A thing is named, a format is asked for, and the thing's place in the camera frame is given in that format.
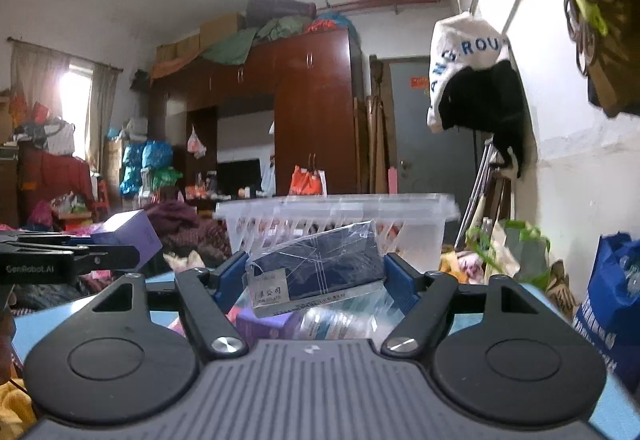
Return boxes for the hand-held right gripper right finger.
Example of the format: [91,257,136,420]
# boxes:
[381,252,553,361]

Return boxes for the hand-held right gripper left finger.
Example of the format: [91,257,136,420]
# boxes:
[90,251,249,362]

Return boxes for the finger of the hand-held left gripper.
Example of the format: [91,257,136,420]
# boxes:
[67,244,139,272]
[0,234,106,251]

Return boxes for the small purple box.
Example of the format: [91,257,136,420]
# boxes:
[91,210,164,273]

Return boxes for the dark blue clear-wrapped packet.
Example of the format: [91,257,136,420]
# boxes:
[245,220,388,319]

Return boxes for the white plastic basket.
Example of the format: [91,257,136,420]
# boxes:
[214,193,461,281]

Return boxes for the yellow floral blanket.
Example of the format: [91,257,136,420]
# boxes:
[440,247,506,281]

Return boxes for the red cloth covered furniture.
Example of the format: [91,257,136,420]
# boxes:
[17,150,96,221]

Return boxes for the large purple wrapped box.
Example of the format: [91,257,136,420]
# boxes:
[234,307,301,346]

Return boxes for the maroon clothes pile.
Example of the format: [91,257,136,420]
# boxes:
[142,200,233,271]

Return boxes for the blue white wrapped box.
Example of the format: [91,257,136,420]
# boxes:
[297,305,373,343]

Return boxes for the blue patterned plastic bag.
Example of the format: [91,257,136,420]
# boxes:
[120,143,146,198]
[141,140,173,171]

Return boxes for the stacked cardboard boxes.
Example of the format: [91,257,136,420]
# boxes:
[105,140,126,195]

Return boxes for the black monitor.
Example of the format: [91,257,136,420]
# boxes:
[216,159,262,195]

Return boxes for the green plastic bag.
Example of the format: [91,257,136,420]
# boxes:
[152,168,183,191]

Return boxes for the grey white tote bag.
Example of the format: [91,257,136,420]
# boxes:
[45,120,76,155]

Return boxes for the orange plastic bag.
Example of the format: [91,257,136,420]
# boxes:
[289,165,328,197]

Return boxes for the metal crutches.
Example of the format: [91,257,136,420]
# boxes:
[457,137,496,245]

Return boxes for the green white tote bag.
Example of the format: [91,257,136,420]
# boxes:
[465,219,553,283]

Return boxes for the dark wooden folding chair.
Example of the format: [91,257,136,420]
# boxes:
[482,165,516,231]

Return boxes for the white stuffed bag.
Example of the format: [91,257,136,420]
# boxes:
[122,118,150,143]

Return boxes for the leaning wooden boards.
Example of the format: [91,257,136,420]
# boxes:
[355,54,396,195]

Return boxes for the pink white plastic bag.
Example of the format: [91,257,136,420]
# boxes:
[187,126,207,159]

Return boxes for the beige curtain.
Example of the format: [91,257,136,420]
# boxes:
[10,42,71,131]
[85,62,121,171]

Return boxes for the bright window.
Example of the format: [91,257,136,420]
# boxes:
[60,64,93,155]

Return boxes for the grey door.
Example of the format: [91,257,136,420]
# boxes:
[387,56,486,201]

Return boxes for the brown paper bag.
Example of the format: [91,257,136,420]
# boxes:
[545,260,573,315]

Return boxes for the brown wooden wardrobe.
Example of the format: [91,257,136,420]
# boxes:
[150,27,363,201]

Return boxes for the white black hanging jacket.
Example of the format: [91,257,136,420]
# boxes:
[426,12,530,179]

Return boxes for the blue tote bag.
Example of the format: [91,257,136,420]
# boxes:
[572,232,640,386]

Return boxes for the row of cardboard boxes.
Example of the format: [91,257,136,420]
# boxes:
[156,36,201,63]

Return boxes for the green cloth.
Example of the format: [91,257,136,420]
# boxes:
[197,14,313,66]

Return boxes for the green label water bottle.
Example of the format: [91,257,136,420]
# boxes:
[617,255,640,291]

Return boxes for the large cardboard box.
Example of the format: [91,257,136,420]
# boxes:
[200,12,246,53]

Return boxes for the red blue cloth bundle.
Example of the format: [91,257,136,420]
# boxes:
[307,12,358,34]

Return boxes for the dark rolled bedding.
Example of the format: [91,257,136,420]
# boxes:
[245,0,317,28]

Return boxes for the olive hanging bag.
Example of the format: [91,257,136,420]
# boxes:
[585,0,640,119]

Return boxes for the brown cord bundle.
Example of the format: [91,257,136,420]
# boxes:
[562,0,608,76]

